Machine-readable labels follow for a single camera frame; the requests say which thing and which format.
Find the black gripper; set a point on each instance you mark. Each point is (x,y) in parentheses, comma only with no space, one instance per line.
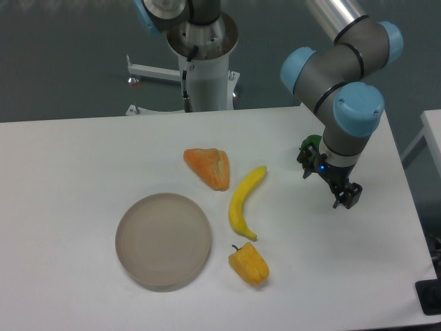
(337,177)

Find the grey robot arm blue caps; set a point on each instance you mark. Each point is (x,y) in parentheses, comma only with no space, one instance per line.
(331,85)

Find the green pepper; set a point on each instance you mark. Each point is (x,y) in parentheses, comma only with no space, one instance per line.
(309,149)

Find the yellow bell pepper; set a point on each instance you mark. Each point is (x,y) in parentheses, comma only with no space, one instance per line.
(249,264)

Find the yellow banana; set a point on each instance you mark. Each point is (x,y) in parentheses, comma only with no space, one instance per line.
(235,213)

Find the white side table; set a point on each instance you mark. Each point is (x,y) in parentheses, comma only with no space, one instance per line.
(428,136)

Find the orange triangular bread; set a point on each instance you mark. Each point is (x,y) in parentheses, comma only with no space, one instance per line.
(211,165)

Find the black box at edge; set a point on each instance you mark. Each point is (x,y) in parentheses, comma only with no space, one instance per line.
(428,292)

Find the beige round plate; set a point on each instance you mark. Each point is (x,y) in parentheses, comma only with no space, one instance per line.
(163,241)

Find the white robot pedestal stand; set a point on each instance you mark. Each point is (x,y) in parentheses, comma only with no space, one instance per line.
(207,83)

